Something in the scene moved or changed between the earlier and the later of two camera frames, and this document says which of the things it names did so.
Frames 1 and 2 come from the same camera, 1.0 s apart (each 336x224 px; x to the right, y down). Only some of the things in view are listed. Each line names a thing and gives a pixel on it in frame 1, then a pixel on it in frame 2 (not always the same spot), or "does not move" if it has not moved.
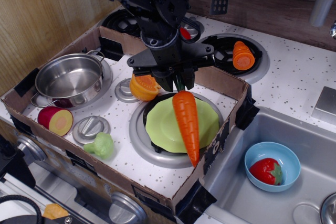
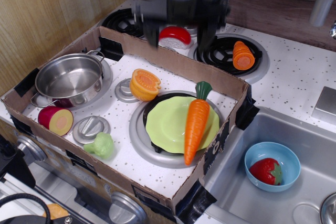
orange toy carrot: (186, 109) → (197, 121)
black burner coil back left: (123, 21) does not move
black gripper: (169, 60) → (207, 12)
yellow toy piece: (53, 211) does not move
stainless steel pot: (71, 80) does not move
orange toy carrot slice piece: (243, 58) does not move
